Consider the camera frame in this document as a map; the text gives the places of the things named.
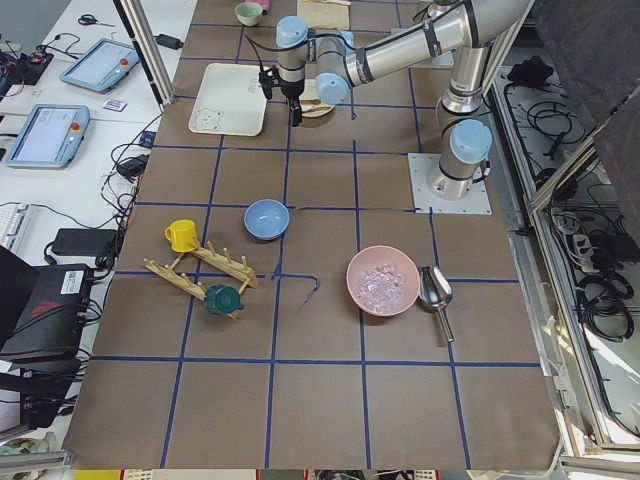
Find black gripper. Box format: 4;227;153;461
277;64;305;126

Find white round plate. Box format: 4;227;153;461
302;106;335;118

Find slice of white bread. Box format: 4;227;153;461
300;79;321;105

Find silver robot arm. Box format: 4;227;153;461
259;1;532;198

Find bottom bread slice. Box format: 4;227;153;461
300;99;334;115

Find white rectangular tray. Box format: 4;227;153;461
188;63;267;137

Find wooden cutting board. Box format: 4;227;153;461
297;1;351;30

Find green ceramic bowl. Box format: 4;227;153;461
235;2;263;27

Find blue bowl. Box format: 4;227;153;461
244;199;290;241

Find yellow mug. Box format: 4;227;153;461
164;219;200;253

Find wooden mug rack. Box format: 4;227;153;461
144;241;259;319

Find small white label card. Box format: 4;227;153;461
103;100;127;112

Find far blue teach pendant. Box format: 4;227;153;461
59;38;139;93

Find blue teach pendant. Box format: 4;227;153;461
5;104;90;169
59;38;139;93

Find pink bowl with ice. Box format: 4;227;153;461
346;245;420;316

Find dark green mug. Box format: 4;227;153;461
204;284;244;317

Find black scissors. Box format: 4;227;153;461
77;14;113;27

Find metal scoop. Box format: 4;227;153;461
419;266;455;343

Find black power adapter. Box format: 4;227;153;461
44;228;117;265

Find near blue teach pendant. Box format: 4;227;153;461
5;104;90;169

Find black computer box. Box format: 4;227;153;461
1;264;93;363

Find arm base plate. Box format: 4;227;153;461
408;153;492;215

